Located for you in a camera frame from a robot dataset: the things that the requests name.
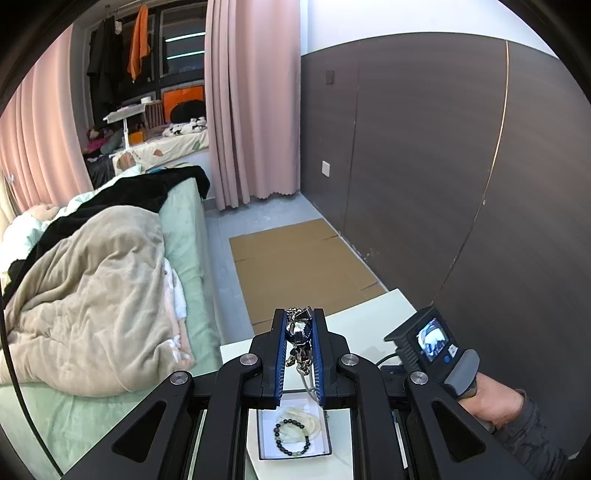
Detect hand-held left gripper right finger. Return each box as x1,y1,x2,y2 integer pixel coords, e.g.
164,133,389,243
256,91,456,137
311,308,532,480

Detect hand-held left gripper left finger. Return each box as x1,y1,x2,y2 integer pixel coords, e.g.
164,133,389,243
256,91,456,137
60,308,287,480

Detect white jade bracelet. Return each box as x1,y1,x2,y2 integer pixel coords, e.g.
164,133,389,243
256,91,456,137
279,406,324,437

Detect black jewelry box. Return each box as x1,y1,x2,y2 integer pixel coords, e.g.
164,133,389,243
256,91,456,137
256,406,334,462

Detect black bead bracelet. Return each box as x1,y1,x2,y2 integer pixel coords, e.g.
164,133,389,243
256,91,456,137
273,418,311,455

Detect person's right forearm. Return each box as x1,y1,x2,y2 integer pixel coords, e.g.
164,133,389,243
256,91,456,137
489,390,583,480

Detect person's right hand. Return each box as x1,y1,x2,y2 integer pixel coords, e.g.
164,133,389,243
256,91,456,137
457,374,527,430

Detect flat cardboard sheet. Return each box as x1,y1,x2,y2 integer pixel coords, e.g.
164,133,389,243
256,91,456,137
229,218,386,335

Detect pink white blanket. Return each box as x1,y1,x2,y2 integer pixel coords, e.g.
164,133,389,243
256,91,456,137
161,258,195,365

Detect bed with green sheet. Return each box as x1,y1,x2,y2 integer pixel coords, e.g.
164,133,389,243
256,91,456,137
0,178,222,480

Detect beige duvet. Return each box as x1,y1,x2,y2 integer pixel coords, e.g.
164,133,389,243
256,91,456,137
0,205,188,398

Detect black blanket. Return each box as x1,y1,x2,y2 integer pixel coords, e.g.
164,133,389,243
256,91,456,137
9,165,211,278

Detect patterned window seat bedding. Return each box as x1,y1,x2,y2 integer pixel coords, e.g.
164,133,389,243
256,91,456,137
113,117,211,167

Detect wide pink curtain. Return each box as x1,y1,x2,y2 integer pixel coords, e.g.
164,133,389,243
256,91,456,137
204,0,303,210

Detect white folding table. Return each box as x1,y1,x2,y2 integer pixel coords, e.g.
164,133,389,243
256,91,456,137
102,104,148,151

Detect pink curtain beside bed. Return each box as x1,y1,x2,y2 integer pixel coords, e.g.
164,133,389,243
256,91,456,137
0,23,93,217

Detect hanging black clothes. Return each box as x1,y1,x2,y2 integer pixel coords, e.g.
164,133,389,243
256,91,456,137
86,16,127,121

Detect hanging orange cloth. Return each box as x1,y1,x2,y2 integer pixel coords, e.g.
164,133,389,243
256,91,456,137
127,4,149,84

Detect black cable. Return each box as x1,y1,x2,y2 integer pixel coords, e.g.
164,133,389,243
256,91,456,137
0,277,63,480

